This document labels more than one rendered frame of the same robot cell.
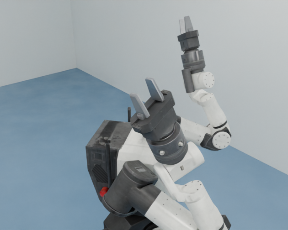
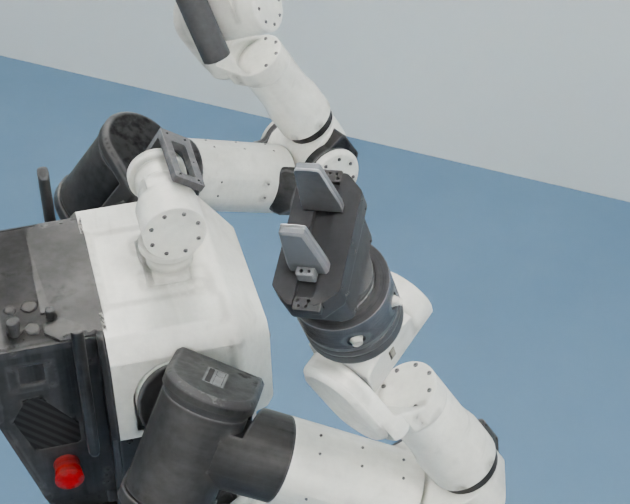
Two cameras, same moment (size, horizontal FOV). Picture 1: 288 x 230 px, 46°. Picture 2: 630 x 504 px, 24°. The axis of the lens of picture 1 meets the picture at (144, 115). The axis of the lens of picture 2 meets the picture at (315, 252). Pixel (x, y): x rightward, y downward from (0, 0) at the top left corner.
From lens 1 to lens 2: 0.57 m
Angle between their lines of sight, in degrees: 27
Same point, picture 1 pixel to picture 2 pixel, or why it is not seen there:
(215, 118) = (301, 114)
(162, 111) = (353, 240)
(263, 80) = not seen: outside the picture
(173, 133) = (375, 281)
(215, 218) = (480, 444)
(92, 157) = (12, 382)
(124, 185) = (196, 441)
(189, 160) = (406, 327)
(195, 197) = (431, 411)
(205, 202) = (454, 414)
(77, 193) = not seen: outside the picture
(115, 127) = (30, 255)
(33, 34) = not seen: outside the picture
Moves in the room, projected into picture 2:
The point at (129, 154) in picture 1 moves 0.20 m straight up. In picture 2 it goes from (141, 338) to (125, 184)
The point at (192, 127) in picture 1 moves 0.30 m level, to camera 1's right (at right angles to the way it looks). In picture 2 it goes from (238, 164) to (443, 98)
